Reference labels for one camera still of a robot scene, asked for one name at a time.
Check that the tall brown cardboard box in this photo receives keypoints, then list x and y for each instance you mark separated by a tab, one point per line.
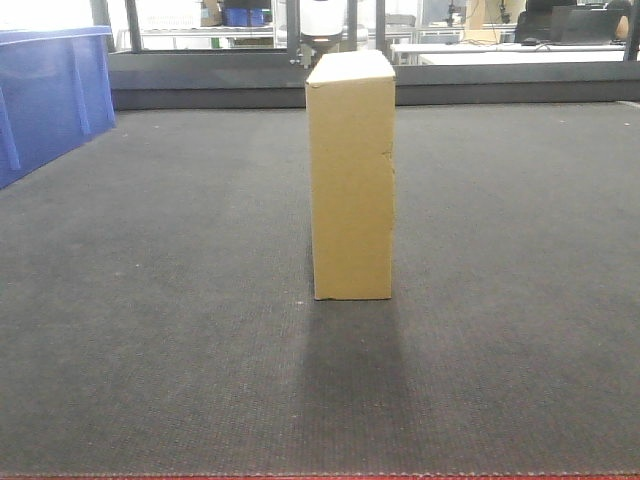
350	104

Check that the white robot base unit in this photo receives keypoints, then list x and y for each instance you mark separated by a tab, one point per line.
321	28

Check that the blue plastic crate on conveyor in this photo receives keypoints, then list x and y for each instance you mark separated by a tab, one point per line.
55	95

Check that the white lab desk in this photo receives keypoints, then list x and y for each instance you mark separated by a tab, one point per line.
503	54

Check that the black conveyor end frame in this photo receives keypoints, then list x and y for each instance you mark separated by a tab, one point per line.
268	79

